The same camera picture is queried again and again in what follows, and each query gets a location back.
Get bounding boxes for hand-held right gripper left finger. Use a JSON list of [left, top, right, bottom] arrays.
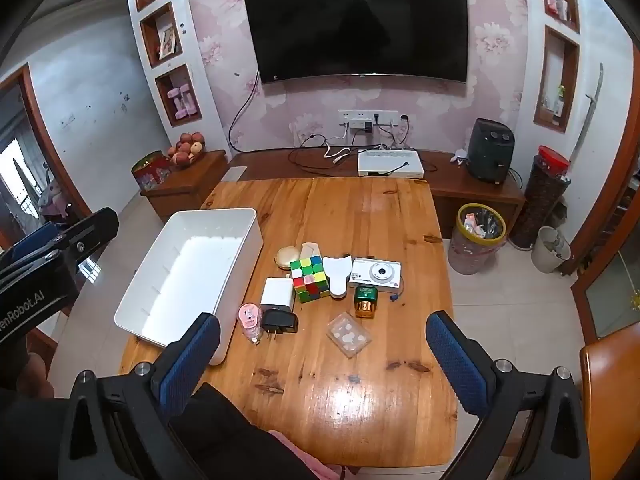
[[60, 312, 222, 480]]

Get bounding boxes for wooden drawer cabinet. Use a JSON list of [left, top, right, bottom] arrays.
[[140, 150, 230, 223]]

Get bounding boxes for clear plastic case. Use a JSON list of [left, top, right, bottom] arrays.
[[326, 312, 373, 358]]

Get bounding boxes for white set-top box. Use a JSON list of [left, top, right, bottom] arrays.
[[357, 149, 427, 179]]

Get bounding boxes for white bucket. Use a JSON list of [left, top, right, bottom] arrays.
[[531, 226, 572, 274]]

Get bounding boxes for white charger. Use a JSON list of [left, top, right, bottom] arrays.
[[260, 277, 296, 315]]

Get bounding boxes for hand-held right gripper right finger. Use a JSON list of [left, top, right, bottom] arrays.
[[425, 310, 591, 480]]

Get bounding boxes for silver digital camera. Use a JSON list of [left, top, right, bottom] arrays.
[[349, 257, 403, 291]]

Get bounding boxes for bowl of fruit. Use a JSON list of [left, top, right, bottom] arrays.
[[167, 131, 206, 167]]

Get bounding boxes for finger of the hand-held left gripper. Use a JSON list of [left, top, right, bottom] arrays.
[[56, 207, 120, 273], [0, 222, 61, 263]]

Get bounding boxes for white plastic storage bin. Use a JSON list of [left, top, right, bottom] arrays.
[[114, 207, 264, 366]]

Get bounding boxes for pink toy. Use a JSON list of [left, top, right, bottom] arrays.
[[37, 180, 73, 218]]

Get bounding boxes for white cable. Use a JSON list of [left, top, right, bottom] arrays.
[[324, 126, 353, 163]]

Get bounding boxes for black charger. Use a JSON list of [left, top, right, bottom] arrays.
[[261, 308, 299, 343]]

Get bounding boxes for black cable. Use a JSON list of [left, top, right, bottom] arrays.
[[229, 71, 301, 153]]

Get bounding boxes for person's pink clothing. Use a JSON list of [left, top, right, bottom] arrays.
[[267, 430, 346, 480]]

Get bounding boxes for white wall power strip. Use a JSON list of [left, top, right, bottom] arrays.
[[337, 109, 401, 128]]

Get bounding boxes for wooden television bench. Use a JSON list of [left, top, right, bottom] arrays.
[[226, 147, 527, 240]]

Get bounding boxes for multicoloured puzzle cube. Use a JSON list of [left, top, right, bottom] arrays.
[[290, 255, 331, 304]]

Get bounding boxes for curved sword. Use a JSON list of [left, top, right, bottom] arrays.
[[570, 62, 605, 163]]

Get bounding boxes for orange wooden chair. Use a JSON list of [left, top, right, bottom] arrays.
[[579, 332, 640, 480]]

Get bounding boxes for person's left forearm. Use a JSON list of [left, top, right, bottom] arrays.
[[0, 350, 76, 480]]

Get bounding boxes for black wall television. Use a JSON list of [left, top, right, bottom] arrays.
[[242, 0, 471, 85]]

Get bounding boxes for person's dark clothing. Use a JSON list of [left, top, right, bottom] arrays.
[[170, 385, 321, 480]]

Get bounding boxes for red patterned tin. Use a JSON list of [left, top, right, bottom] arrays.
[[131, 151, 173, 192]]

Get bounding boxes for wooden glass door cabinet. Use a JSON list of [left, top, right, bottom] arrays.
[[570, 240, 640, 346]]

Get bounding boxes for pink dumbbells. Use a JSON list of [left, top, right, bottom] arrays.
[[167, 87, 198, 121]]

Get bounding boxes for gold round compact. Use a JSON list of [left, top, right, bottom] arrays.
[[276, 246, 302, 270]]

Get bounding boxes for pink trash bin yellow rim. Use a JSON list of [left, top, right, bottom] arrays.
[[447, 202, 507, 276]]

